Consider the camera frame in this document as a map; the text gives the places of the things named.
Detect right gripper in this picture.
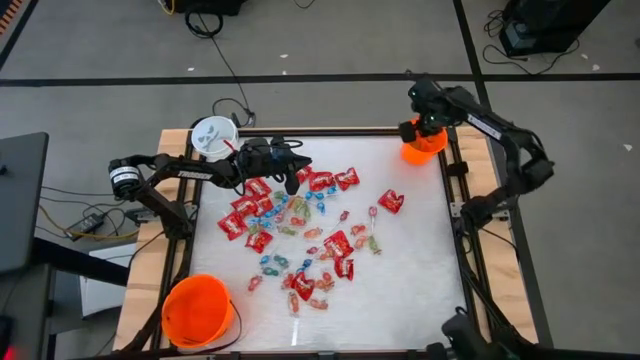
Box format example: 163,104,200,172
398,78,454,144

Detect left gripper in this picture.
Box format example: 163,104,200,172
234,137,314,197

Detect red lollipop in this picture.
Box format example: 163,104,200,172
327,209,351,237

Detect orange jack-o-lantern bucket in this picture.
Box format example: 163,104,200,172
399,117,450,167

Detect white skull bucket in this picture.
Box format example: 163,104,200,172
191,115,240,164

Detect black equipment case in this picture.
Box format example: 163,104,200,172
499,0,612,57

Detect black floor equipment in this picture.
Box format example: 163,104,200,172
172,0,249,16

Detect light wooden side board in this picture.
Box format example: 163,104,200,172
113,128,194,351
452,125,540,346

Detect black power adapter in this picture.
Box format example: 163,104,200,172
66,212,107,242

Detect white box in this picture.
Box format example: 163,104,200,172
79,243,139,319

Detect black stand beam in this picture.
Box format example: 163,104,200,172
30,237,131,287

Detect grey flat panel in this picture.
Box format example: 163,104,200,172
0,131,50,275

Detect grey cabinet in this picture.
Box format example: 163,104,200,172
0,263,84,360

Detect orange black striped strip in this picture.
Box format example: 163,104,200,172
0,0,25,36

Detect black device with light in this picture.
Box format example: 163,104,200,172
0,314,21,360

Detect black tangled floor cables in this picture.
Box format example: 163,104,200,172
482,8,581,76

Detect black floor cable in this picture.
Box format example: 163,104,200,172
183,8,258,129

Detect plain orange bucket black handle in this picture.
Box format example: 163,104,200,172
160,273,244,354

